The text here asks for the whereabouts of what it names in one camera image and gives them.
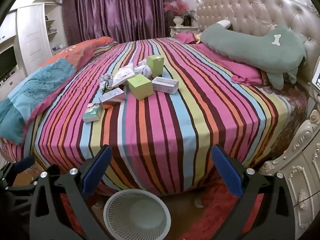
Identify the red shaggy rug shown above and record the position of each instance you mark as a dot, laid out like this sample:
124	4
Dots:
75	212
217	217

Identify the pink pillow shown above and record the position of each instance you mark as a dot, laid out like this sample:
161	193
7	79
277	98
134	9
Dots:
186	38
225	66

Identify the white plastic wrapper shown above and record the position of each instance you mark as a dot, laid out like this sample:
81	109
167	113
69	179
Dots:
123	75

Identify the green cardboard box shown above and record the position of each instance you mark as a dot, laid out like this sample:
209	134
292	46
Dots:
155	66
140	87

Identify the white mesh waste basket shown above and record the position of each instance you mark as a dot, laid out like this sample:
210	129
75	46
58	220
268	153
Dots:
137	221

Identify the white bedside table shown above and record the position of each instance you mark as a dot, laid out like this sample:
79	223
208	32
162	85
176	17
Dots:
183	29

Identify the white wardrobe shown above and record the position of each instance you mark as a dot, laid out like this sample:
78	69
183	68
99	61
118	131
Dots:
32	35

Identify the white bed leg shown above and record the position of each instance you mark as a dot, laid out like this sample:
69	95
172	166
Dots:
197	201

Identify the white vase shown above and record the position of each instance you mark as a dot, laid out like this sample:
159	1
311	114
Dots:
178	21

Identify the pink and white box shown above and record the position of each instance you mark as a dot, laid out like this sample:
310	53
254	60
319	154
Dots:
112	99
165	85

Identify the yellow plush toy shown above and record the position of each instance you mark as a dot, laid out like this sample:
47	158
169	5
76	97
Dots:
198	38

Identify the ornate white nightstand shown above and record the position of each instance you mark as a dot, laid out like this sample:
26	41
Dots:
300	180

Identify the black television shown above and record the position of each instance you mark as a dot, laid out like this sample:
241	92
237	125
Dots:
7	61

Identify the green tissue packet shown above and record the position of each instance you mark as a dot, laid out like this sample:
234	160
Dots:
92	113

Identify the small screen device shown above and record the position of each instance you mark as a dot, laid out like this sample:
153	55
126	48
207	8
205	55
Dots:
316	77

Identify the purple curtain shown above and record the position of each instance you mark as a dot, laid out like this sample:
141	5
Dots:
120	10

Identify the tufted beige headboard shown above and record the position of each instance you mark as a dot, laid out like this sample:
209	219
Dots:
250	5

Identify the teal and orange quilt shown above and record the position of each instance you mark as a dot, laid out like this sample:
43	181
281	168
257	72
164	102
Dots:
37	85

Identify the striped bed sheet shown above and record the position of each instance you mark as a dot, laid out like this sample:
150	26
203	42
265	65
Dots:
175	130

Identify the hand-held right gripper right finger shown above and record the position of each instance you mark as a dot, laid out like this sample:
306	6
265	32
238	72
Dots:
227	173

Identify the white paper ball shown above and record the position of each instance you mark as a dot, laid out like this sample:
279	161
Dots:
143	70
106	81

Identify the pink flower arrangement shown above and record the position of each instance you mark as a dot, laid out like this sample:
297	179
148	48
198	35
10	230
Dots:
176	7

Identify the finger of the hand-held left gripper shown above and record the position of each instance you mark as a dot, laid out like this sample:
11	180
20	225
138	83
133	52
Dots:
23	162

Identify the green dog-shaped pillow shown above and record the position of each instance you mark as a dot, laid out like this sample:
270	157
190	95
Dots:
250	45

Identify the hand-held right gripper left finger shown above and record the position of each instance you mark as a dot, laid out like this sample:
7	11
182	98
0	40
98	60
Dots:
100	166

